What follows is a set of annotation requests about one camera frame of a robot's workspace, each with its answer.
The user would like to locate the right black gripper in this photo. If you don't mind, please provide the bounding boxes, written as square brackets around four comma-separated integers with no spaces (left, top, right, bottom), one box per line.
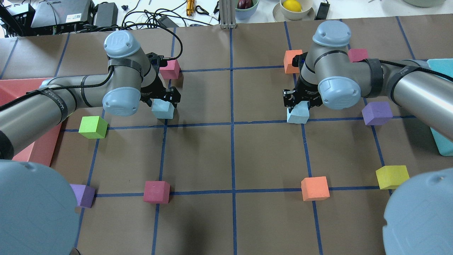
[282,53,323,109]

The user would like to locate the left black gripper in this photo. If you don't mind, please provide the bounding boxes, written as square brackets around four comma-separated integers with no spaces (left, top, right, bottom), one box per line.
[141,53,181,108]

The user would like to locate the light blue block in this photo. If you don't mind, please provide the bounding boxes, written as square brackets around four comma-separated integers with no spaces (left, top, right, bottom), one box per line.
[287,101,310,124]
[151,99,175,119]

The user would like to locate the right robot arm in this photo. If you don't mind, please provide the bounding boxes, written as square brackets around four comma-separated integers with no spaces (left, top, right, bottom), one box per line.
[283,20,452,255]

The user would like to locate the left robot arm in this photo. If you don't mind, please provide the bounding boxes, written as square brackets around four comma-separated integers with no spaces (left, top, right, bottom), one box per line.
[0,30,181,255]

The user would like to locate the pink block near left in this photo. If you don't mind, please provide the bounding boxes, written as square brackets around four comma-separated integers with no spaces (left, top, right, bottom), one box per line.
[160,59,180,80]

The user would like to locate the pink block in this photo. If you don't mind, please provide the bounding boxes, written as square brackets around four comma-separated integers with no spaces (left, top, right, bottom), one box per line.
[143,181,171,204]
[160,59,180,80]
[348,48,369,63]

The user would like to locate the orange block near right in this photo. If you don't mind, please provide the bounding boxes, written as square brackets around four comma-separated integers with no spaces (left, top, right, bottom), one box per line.
[283,49,304,74]

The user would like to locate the orange block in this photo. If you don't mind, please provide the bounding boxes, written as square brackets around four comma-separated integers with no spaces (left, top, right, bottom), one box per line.
[301,176,330,202]
[283,49,304,74]

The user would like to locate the pink block near right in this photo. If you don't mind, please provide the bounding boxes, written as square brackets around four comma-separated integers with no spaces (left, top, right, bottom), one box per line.
[348,48,369,63]

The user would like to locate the green block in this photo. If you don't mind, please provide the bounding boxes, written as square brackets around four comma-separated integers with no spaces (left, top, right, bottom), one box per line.
[78,116,109,139]

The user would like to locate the purple block right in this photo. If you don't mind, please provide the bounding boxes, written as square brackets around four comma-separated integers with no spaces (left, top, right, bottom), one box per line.
[361,102,394,126]

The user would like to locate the purple block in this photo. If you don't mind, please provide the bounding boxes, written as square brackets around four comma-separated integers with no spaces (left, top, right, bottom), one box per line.
[70,184,96,208]
[361,102,394,126]

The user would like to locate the black power adapter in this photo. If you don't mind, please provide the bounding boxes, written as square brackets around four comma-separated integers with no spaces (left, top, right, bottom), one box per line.
[314,2,330,20]

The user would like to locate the cream bowl with lemon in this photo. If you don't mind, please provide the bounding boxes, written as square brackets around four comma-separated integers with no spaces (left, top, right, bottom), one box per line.
[273,0,315,22]

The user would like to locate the orange block far right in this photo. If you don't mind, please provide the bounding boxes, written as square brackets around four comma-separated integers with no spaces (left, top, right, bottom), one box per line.
[301,176,330,202]

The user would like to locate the pink block far left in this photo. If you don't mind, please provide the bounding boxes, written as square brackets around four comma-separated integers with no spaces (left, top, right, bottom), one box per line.
[143,181,171,204]

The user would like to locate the scissors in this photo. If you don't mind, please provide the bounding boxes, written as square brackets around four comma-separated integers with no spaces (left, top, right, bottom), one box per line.
[195,5,219,16]

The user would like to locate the blue bowl with fruit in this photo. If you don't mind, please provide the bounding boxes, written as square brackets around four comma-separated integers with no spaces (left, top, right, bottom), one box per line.
[234,0,259,19]

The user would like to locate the yellow block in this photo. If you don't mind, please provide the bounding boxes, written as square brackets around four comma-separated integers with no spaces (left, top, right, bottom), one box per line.
[375,165,410,190]

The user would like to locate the purple block left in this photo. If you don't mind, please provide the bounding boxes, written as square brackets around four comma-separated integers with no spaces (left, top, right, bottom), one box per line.
[70,184,96,208]

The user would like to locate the pink tray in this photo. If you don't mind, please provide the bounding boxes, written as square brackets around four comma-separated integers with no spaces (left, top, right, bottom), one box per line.
[0,78,61,166]

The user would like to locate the black computer box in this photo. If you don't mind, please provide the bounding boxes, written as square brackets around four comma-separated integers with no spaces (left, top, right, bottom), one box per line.
[31,0,95,30]

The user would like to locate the cyan tray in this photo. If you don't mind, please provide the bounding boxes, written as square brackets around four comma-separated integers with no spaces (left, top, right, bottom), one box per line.
[426,58,453,157]

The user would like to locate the yellow handled tool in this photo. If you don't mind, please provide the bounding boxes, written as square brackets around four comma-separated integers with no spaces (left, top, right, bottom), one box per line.
[186,0,195,17]

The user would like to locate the aluminium frame post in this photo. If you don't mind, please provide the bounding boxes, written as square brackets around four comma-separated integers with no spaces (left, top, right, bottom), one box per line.
[219,0,237,29]

